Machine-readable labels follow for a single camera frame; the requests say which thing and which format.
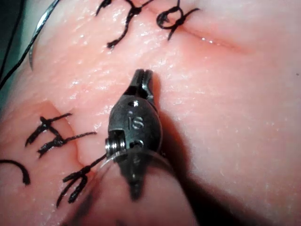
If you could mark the dark right arm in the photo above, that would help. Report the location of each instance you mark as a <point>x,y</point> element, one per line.
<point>157,202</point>

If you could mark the blue-green cloth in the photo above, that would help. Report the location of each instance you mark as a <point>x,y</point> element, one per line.
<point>9,28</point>

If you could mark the black stitching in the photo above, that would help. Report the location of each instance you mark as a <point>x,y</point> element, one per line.
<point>55,140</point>
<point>175,22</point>

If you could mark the black thread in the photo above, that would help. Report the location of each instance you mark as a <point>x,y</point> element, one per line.
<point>16,63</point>

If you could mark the tissue pad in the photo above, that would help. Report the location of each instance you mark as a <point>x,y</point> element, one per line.
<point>223,113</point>

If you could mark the right arm needle driver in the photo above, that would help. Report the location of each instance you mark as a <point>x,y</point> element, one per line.
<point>136,122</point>

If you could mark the right arm needle driver jaw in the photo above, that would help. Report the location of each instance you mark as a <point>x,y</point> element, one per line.
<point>148,84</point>
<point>135,86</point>

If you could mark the curved steel needle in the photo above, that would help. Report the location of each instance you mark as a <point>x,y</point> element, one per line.
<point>37,29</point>

